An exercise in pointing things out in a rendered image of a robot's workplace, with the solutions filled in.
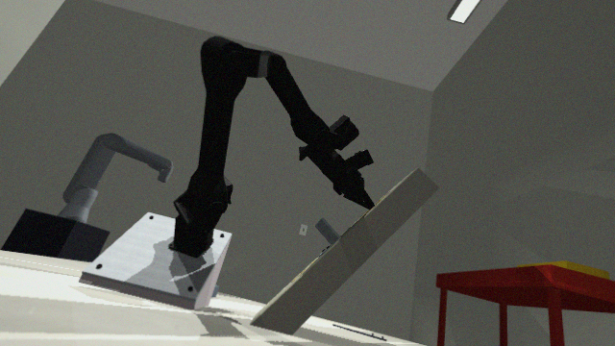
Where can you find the beige flat panel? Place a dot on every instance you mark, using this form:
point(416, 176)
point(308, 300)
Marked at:
point(303, 296)

